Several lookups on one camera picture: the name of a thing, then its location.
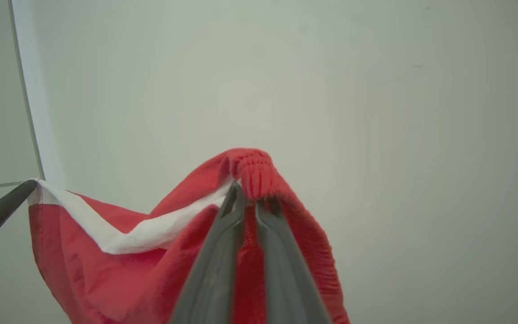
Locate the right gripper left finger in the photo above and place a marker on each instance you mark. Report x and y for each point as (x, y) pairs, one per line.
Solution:
(216, 270)

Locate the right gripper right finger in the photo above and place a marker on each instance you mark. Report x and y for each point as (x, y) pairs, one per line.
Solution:
(286, 279)

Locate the red shorts with white stripe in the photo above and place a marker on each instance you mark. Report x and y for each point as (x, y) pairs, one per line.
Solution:
(119, 270)

